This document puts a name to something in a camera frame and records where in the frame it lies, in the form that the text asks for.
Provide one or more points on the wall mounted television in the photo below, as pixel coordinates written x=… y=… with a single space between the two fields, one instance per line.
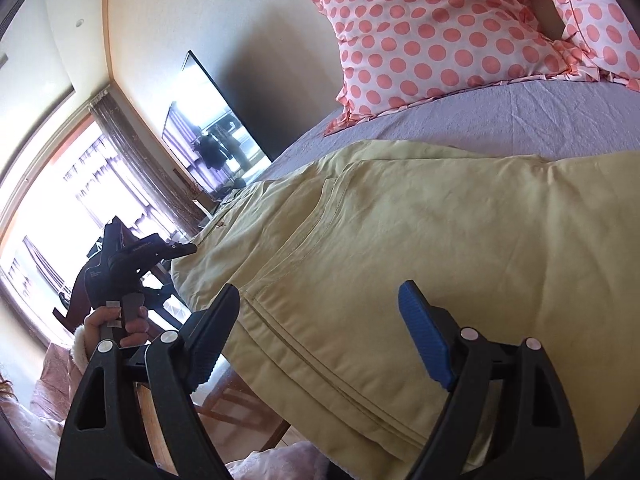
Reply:
x=206 y=136

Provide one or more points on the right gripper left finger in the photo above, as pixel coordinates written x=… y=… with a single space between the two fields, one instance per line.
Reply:
x=104 y=434

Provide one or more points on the person's left hand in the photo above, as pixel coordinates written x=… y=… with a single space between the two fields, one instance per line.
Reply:
x=108 y=321

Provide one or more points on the left polka dot pillow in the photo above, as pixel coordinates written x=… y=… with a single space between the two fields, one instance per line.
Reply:
x=398 y=53

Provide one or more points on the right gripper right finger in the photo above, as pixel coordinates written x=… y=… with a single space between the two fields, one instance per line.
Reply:
x=506 y=415

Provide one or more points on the khaki pants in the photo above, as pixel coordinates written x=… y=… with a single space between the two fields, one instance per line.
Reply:
x=515 y=247

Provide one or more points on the lavender bed sheet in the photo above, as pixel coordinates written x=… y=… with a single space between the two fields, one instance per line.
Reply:
x=554 y=119

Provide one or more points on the brown window curtain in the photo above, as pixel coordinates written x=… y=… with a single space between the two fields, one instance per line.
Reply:
x=148 y=161

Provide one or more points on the polka dot pillow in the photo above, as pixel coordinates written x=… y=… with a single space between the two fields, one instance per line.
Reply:
x=598 y=42
x=398 y=53

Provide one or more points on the right polka dot pillow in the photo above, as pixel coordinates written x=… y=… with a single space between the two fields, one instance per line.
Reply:
x=598 y=42

